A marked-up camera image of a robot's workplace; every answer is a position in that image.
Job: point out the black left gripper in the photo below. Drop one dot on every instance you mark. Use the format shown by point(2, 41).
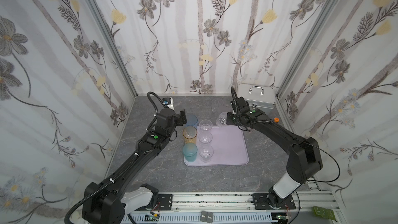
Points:
point(181, 118)

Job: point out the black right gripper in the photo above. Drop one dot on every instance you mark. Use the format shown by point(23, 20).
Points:
point(231, 119)

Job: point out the blue frosted plastic tumbler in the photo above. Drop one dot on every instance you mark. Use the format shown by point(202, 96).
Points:
point(192, 120)

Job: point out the clear tall tumbler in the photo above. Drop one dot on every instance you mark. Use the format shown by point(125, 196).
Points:
point(222, 119)
point(215, 104)

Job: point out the yellow plastic tumbler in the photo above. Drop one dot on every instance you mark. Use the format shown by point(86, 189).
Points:
point(190, 135)

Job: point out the clear faceted glass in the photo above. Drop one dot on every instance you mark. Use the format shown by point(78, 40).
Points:
point(205, 137)
point(206, 152)
point(205, 125)

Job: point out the lilac plastic tray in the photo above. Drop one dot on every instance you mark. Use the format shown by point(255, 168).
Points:
point(229, 148)

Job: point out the teal dotted plastic tumbler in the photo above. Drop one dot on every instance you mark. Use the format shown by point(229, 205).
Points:
point(190, 151)

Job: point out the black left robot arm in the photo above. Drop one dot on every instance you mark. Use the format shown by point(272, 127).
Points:
point(102, 203)

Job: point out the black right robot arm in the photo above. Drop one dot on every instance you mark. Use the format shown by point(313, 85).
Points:
point(304, 154)

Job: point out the silver metal first-aid case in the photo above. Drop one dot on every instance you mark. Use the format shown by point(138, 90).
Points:
point(258, 97)

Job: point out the green circuit board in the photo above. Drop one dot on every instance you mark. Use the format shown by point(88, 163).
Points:
point(324, 213)

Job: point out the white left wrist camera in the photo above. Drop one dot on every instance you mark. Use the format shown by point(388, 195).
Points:
point(169, 102)

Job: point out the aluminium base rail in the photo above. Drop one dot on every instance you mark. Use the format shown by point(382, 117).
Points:
point(179, 202)

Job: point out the white slotted cable duct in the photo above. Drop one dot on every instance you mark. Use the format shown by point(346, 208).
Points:
point(198, 218)

